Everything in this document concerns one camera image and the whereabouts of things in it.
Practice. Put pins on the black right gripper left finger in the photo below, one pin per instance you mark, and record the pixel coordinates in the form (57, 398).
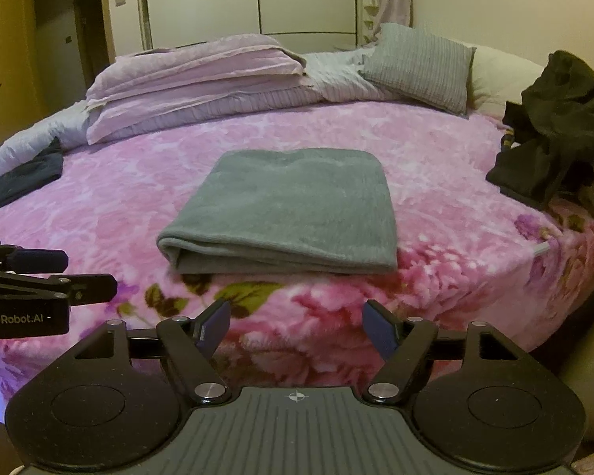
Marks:
(182, 345)

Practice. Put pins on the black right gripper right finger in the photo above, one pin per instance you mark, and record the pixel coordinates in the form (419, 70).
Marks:
(410, 347)

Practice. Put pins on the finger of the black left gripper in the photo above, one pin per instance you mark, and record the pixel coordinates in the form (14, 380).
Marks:
(87, 289)
(32, 261)

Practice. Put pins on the grey sweatpants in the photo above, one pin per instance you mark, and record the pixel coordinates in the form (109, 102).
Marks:
(261, 211)

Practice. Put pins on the folded dark blue jeans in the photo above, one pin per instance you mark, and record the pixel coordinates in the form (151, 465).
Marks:
(44, 168)

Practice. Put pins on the pink floral fleece blanket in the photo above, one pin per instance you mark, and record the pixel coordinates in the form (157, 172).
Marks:
(464, 250)

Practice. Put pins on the white blanket label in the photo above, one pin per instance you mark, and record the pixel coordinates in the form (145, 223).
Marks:
(541, 248)

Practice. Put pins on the wooden door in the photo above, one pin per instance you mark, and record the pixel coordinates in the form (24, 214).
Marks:
(21, 101)

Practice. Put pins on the folded lilac bed sheets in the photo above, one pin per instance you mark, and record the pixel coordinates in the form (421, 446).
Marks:
(157, 82)

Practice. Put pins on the dark clothes pile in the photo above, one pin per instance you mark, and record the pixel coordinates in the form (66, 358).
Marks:
(548, 151)

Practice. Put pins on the grey checked cushion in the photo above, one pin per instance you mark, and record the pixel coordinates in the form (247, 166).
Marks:
(422, 67)

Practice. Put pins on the cream pillow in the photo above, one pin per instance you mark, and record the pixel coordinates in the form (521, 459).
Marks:
(496, 78)

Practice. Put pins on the white wardrobe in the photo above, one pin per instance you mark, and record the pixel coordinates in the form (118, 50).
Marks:
(303, 26)

